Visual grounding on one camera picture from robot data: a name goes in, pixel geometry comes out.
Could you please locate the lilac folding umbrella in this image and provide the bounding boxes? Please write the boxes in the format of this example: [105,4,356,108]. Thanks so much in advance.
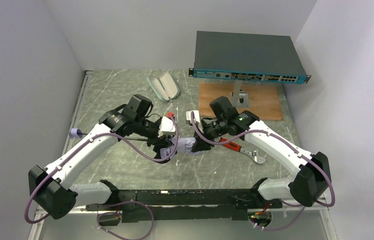
[69,128,202,164]

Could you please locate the mint green umbrella case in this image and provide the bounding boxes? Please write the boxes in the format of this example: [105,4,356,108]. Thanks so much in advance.
[147,70,181,102]

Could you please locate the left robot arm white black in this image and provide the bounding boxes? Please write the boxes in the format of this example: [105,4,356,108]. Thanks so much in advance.
[24,94,159,224]

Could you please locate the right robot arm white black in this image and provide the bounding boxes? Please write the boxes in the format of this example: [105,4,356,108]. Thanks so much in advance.
[186,96,336,207]

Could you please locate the grey metal stand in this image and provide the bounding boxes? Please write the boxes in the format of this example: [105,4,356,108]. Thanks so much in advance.
[230,80,250,109]

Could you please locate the wooden board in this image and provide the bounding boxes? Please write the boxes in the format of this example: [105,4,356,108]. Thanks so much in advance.
[198,82,283,121]

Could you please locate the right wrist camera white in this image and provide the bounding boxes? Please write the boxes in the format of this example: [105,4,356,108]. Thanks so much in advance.
[185,110,203,132]

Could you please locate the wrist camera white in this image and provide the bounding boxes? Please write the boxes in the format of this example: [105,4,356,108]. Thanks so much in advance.
[185,110,203,132]
[158,112,177,138]

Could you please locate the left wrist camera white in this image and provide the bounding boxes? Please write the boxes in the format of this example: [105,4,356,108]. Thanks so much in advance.
[158,112,177,138]

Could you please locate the red handled adjustable wrench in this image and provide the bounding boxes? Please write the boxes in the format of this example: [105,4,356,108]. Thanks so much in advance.
[222,142,266,165]

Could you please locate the network switch blue front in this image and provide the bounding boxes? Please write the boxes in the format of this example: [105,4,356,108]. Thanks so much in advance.
[188,31,311,85]

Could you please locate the aluminium rail frame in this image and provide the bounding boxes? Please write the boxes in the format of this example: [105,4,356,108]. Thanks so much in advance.
[27,70,339,240]

